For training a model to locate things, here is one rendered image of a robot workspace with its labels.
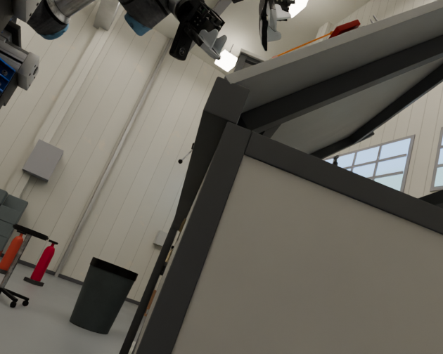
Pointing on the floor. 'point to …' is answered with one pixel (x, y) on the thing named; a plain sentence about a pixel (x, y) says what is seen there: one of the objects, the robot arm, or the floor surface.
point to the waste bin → (102, 296)
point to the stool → (15, 267)
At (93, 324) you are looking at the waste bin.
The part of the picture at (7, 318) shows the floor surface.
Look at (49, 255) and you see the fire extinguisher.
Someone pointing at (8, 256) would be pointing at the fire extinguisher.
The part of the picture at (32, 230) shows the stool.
